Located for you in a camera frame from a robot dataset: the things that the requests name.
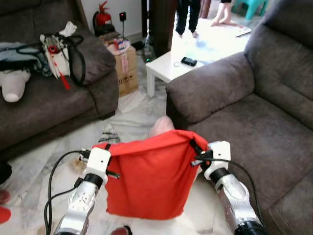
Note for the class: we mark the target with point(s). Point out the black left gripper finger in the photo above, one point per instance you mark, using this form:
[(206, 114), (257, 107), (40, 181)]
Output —
[(107, 146)]

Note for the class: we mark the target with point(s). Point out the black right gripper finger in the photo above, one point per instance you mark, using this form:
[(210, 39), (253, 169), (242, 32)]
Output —
[(196, 148)]

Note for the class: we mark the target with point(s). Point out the red pillow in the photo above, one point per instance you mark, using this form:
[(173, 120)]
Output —
[(151, 181)]

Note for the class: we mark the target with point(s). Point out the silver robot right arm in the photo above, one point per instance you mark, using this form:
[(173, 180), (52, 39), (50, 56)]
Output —
[(237, 200)]

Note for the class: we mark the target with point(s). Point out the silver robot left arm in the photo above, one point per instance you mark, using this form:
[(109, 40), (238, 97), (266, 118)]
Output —
[(80, 205)]

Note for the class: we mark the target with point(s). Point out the pink pillow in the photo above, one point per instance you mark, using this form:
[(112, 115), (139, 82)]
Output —
[(161, 126)]

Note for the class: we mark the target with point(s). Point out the cardboard box with black symbols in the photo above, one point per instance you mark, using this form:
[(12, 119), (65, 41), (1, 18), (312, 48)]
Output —
[(128, 84)]

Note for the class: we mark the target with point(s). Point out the red tassel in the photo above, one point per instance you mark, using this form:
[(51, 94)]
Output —
[(62, 78)]

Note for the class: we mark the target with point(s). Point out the white side table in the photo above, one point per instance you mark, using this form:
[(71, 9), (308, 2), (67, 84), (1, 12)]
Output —
[(164, 68)]

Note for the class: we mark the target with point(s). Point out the small black device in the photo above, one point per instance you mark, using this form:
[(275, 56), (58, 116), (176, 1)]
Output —
[(189, 61)]

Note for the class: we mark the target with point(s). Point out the cardboard box with red tape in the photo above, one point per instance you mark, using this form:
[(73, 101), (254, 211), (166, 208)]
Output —
[(125, 59)]

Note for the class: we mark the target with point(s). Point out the bag of snack packets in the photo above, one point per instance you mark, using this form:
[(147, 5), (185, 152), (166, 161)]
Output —
[(117, 43)]

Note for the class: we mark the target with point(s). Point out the red slipper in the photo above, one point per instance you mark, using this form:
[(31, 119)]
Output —
[(4, 215)]

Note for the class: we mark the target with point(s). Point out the white crumpled cloth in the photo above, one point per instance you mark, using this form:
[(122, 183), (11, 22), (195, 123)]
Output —
[(68, 28)]

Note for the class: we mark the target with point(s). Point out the paper sheet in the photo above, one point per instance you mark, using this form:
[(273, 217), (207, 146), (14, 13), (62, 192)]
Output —
[(243, 32)]

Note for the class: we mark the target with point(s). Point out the grey blue garment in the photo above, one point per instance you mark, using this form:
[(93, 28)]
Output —
[(19, 56)]

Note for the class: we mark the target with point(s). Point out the red fire extinguisher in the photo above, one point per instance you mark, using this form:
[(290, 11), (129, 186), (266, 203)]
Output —
[(102, 18)]

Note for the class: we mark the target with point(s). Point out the dark wooden pillar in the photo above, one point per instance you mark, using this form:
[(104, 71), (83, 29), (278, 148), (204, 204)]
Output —
[(161, 24)]

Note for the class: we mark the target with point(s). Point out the person in dark trousers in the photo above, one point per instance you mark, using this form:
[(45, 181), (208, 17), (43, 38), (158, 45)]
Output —
[(188, 14)]

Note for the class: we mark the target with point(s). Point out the teal plastic stool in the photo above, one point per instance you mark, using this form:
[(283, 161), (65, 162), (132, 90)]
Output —
[(252, 7)]

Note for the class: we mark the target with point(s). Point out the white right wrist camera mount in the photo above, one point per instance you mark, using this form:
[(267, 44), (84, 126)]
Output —
[(220, 156)]

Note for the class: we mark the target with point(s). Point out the black wall plug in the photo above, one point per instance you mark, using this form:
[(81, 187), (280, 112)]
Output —
[(122, 16)]

